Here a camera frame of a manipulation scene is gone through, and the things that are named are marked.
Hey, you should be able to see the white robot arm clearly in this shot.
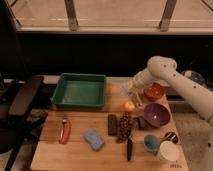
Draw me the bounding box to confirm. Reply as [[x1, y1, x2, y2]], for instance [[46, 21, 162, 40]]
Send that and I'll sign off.
[[126, 56, 213, 171]]

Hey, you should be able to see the red-brown bowl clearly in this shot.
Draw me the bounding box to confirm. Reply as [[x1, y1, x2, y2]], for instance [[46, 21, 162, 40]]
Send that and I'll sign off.
[[143, 82, 165, 100]]

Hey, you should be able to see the purple bowl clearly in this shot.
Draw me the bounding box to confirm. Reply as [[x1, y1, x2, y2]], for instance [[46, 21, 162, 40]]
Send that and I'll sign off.
[[144, 103, 170, 128]]

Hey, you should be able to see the small blue bowl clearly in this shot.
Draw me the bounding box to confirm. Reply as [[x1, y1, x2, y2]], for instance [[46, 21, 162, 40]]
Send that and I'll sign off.
[[144, 134, 160, 152]]

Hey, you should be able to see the pale banana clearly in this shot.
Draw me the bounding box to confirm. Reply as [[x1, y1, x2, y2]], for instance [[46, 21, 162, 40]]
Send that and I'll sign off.
[[131, 91, 142, 107]]

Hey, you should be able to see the orange apple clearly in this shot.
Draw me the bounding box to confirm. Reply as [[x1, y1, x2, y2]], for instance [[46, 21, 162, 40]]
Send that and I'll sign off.
[[124, 101, 135, 112]]

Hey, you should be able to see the dark brown rectangular block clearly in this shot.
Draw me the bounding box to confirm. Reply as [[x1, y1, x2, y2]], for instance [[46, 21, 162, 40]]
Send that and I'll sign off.
[[108, 114, 117, 136]]

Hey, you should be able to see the dark grape bunch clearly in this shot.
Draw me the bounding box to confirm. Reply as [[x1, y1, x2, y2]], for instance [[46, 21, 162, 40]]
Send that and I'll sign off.
[[117, 113, 132, 143]]

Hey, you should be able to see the green plastic tray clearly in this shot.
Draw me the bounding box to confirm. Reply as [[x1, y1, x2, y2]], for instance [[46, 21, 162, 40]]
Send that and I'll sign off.
[[52, 73, 106, 109]]

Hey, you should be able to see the blue plate on floor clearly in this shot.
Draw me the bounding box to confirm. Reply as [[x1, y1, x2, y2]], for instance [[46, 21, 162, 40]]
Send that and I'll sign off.
[[182, 70, 206, 86]]

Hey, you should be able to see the blue sponge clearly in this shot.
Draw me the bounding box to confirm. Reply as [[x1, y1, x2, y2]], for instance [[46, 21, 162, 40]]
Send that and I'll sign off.
[[84, 129, 105, 151]]

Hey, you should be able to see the white cup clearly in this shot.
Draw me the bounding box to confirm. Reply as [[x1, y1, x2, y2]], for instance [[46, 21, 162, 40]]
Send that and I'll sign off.
[[157, 141, 180, 162]]

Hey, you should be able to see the red hot dog toy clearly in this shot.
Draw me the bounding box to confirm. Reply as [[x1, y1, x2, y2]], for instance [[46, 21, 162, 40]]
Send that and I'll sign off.
[[59, 119, 71, 144]]

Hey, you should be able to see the black office chair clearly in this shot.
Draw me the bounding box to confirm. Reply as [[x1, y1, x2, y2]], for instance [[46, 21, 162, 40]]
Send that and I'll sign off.
[[0, 75, 46, 171]]

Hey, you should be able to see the black handled knife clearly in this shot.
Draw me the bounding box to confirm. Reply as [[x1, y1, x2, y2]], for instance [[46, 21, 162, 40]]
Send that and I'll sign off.
[[126, 131, 133, 162]]

